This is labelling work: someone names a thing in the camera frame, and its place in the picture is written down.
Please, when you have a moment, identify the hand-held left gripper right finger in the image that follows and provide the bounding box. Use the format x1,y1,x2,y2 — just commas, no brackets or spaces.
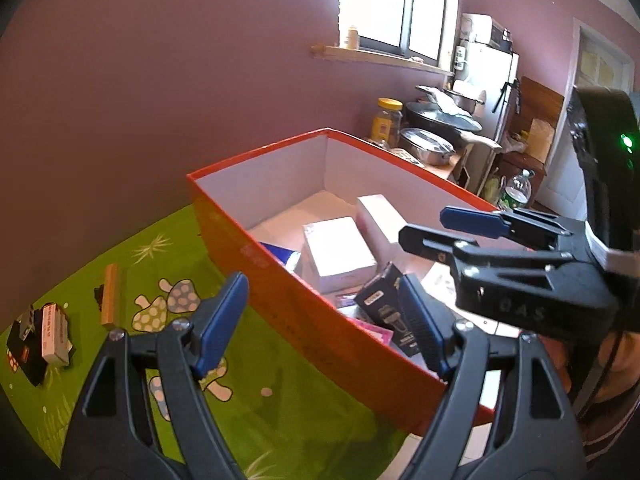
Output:
395,272,588,480

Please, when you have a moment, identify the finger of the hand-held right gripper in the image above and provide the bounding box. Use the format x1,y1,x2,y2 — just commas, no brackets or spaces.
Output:
440,206,587,251
398,224,573,273

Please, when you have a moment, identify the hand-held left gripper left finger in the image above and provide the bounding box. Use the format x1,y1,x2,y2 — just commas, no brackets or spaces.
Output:
62,271,251,480

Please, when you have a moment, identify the black and white small box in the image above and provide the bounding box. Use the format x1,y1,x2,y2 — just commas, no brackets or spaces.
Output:
354,261,426,358

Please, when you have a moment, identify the plain white long box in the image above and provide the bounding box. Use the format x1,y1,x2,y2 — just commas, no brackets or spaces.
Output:
356,194,407,263

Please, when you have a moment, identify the orange storage box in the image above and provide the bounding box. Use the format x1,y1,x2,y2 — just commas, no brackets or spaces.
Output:
186,127,501,436

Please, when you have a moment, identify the white box with pink print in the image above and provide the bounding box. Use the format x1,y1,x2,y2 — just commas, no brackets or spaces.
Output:
301,216,377,294

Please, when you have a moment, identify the person's right hand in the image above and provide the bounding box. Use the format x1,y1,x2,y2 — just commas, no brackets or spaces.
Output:
542,332,640,405

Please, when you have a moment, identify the pink packet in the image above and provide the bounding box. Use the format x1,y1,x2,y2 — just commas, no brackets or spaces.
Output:
350,317,393,346

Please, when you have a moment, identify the clear plastic bottle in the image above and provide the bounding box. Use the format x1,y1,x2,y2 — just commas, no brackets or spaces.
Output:
497,169,536,211

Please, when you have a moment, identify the steel basin with lid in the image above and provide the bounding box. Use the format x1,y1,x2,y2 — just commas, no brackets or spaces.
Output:
399,127,456,167

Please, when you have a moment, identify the blue and white tube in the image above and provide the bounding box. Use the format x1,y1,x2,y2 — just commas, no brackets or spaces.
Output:
259,241,303,273

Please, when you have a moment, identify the green mushroom print mat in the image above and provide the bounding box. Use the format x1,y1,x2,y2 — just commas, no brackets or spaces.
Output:
0,204,416,476

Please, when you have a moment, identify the black pan with lid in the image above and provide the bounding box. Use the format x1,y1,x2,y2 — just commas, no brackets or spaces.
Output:
404,101,483,146

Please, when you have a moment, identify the beige cardboard box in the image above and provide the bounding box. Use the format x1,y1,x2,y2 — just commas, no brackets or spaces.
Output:
100,263,122,331

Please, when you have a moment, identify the steel pot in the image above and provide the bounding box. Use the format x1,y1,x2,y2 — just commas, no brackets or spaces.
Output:
442,85,487,113

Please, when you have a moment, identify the yellow lid jar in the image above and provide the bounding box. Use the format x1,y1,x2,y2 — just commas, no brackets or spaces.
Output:
370,97,404,145

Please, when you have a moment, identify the brown wooden board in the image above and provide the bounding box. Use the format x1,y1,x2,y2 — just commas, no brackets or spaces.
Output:
515,76,566,131

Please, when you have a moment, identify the striped clothing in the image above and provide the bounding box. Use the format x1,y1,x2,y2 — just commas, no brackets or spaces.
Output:
582,400,640,466

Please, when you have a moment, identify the white refrigerator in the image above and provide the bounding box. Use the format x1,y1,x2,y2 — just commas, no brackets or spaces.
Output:
452,40,521,146

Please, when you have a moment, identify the white box with red print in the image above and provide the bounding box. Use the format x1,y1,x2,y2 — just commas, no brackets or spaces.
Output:
41,302,71,366

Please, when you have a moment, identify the wooden window sill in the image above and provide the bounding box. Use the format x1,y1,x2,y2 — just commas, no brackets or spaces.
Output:
310,44,453,77

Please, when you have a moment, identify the white appliance box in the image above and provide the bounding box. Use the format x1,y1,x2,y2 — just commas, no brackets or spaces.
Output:
460,12,497,46

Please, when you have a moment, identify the black pouch with red label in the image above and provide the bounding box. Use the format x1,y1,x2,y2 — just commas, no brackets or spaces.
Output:
5,305,76,387

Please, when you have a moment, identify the white door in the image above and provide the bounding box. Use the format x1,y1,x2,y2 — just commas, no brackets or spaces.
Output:
542,17,636,216

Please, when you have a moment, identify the black cable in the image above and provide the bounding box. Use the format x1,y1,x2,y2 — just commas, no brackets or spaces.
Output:
575,330,623,413

